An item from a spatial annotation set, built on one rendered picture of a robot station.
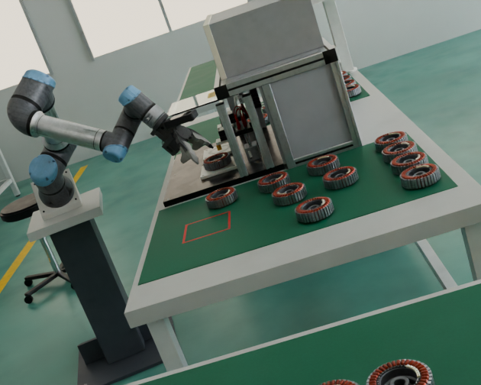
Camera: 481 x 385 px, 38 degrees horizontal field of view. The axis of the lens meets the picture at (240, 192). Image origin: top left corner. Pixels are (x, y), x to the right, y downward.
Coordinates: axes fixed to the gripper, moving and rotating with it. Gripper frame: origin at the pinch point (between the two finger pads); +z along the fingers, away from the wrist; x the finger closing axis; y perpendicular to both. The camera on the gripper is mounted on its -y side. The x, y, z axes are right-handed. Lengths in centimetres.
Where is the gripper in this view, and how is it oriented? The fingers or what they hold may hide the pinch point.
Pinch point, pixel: (208, 154)
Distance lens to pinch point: 236.2
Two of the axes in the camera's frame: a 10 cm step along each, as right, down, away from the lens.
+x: -3.0, 4.1, -8.6
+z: 7.7, 6.4, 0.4
